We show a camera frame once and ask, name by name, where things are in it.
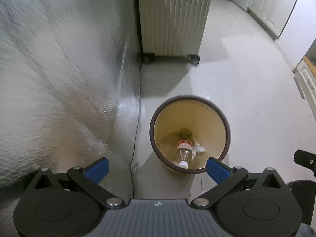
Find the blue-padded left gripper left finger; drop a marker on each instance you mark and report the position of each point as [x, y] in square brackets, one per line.
[88, 180]

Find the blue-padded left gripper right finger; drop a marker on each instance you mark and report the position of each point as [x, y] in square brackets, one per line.
[227, 180]

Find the clear plastic water bottle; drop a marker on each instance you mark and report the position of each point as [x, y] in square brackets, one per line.
[184, 153]

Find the white tissue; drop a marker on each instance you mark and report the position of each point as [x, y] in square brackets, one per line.
[197, 148]

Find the brown rimmed trash bin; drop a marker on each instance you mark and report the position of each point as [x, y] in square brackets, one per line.
[189, 117]

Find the beige ribbed suitcase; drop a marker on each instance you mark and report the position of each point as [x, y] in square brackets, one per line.
[172, 28]

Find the white kitchen cabinets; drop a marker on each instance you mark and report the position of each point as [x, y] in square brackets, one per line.
[274, 14]

